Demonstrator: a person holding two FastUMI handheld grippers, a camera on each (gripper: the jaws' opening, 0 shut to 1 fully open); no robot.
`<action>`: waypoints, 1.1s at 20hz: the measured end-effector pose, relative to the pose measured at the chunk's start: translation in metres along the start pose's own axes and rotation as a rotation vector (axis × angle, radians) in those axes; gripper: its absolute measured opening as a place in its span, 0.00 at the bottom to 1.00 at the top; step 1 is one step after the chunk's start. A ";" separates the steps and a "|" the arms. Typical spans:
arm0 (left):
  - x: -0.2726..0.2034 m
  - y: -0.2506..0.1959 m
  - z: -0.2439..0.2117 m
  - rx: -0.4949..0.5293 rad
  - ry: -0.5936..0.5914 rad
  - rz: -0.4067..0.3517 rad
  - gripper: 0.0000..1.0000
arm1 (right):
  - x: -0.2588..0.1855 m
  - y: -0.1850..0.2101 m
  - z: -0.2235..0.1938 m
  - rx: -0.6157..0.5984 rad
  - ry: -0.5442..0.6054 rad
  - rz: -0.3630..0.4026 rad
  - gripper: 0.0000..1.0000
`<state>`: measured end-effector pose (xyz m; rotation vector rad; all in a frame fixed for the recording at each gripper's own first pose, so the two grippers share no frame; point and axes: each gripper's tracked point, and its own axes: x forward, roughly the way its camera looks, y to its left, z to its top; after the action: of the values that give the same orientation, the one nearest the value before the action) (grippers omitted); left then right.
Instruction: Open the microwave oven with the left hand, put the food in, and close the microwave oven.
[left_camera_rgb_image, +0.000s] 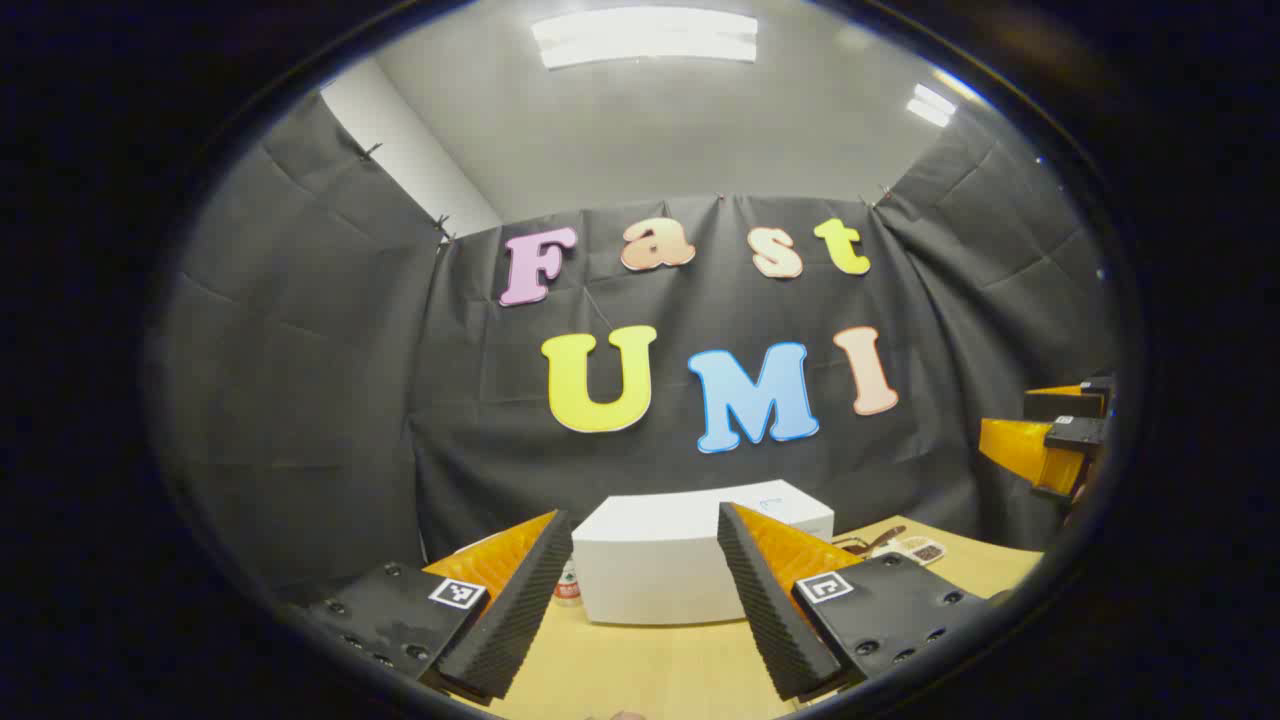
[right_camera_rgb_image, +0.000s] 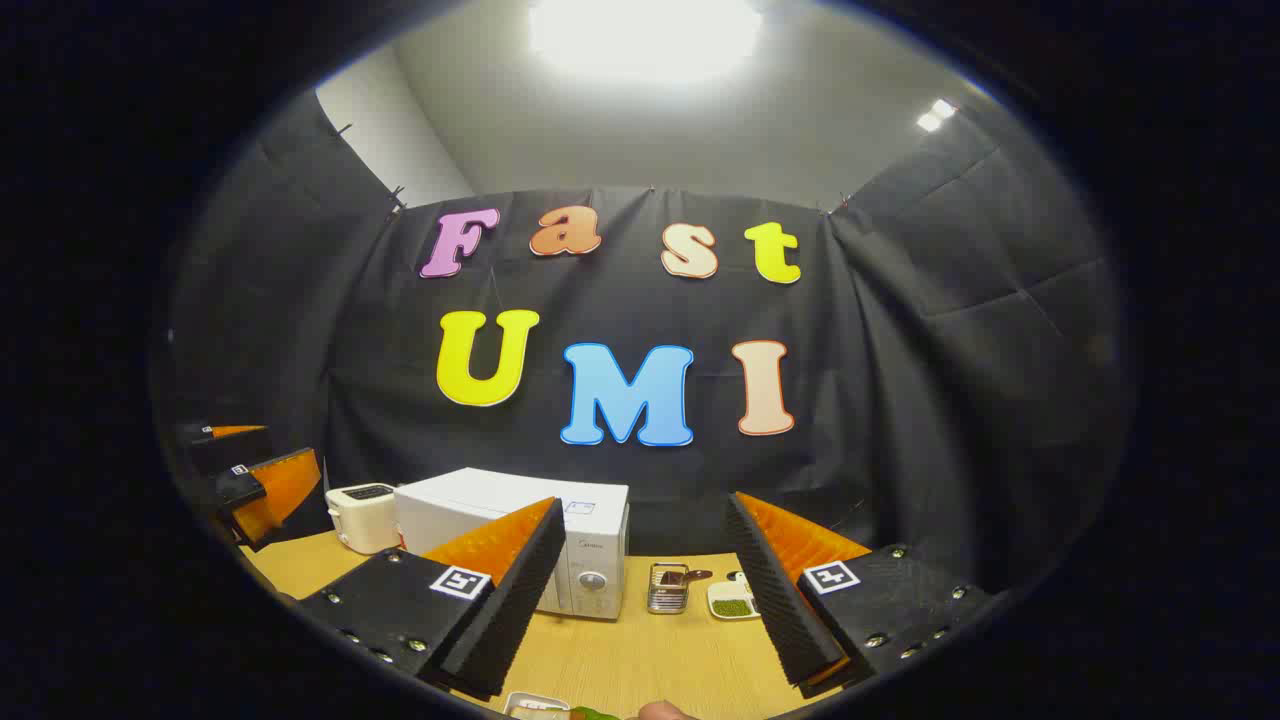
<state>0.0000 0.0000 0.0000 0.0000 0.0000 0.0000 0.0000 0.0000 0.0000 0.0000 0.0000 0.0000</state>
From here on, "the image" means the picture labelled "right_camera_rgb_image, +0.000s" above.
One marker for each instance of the black backdrop cloth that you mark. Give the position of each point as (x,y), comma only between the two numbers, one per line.
(900,400)

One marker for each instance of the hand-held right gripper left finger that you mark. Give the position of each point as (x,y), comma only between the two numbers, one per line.
(510,610)

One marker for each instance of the white toaster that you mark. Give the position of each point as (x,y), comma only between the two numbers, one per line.
(362,520)

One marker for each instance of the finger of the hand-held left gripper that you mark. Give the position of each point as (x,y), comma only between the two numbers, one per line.
(230,450)
(280,500)

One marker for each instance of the small ceiling light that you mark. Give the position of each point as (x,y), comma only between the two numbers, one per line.
(937,113)

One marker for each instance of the large ceiling light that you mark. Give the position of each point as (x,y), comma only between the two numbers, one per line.
(645,35)

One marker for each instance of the white microwave oven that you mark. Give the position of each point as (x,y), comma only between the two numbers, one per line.
(600,520)

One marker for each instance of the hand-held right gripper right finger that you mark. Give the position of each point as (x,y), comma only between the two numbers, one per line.
(780,600)

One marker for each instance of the lettuce sandwich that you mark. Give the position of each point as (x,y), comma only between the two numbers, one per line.
(592,714)

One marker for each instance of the white slotted tray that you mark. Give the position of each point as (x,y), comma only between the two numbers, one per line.
(530,706)

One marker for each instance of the white divided dish of beans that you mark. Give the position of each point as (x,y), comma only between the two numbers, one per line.
(730,607)

